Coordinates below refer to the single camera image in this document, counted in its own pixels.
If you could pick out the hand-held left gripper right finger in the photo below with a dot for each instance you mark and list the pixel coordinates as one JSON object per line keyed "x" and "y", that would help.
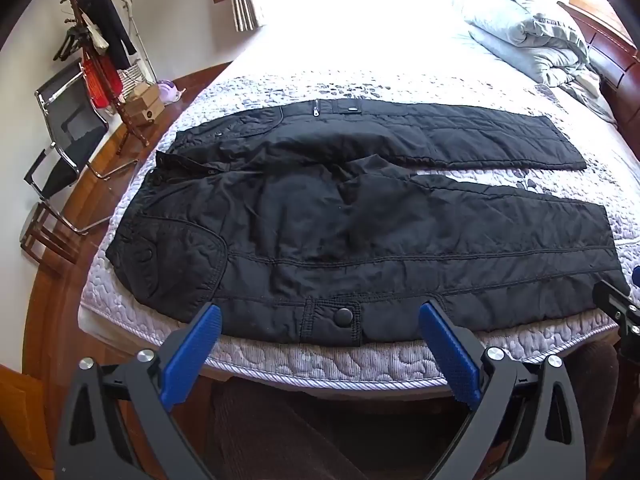
{"x": 447, "y": 355}

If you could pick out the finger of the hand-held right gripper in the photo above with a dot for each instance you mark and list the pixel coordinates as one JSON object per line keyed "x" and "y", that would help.
{"x": 617, "y": 300}

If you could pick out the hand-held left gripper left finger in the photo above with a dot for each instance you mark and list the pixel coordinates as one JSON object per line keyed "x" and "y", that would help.
{"x": 192, "y": 355}

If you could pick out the black quilted pants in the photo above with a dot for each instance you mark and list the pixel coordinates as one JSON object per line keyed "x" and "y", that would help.
{"x": 350, "y": 230}

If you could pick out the grey quilted bed mattress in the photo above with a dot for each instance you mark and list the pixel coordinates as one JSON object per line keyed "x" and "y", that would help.
{"x": 350, "y": 357}

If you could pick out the person's legs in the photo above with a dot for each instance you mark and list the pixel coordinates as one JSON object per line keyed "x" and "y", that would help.
{"x": 280, "y": 440}

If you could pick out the dark wooden stool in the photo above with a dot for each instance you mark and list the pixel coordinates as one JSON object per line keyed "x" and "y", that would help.
{"x": 47, "y": 237}

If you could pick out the wooden headboard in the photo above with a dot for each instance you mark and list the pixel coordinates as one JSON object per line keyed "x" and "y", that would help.
{"x": 612, "y": 60}

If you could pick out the large cardboard box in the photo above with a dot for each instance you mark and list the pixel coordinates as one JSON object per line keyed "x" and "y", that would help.
{"x": 147, "y": 112}

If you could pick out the wooden coat rack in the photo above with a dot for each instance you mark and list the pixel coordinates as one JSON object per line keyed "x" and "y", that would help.
{"x": 125, "y": 115}

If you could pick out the small cardboard box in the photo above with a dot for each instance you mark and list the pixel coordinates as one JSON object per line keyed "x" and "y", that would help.
{"x": 145, "y": 94}

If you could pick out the black mesh chair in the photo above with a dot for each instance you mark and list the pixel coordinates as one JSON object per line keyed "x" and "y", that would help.
{"x": 67, "y": 115}

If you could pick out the folded grey duvet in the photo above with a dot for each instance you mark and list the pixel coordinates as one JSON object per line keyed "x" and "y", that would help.
{"x": 525, "y": 30}

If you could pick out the black hanging garment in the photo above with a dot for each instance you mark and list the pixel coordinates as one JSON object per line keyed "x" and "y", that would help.
{"x": 112, "y": 25}

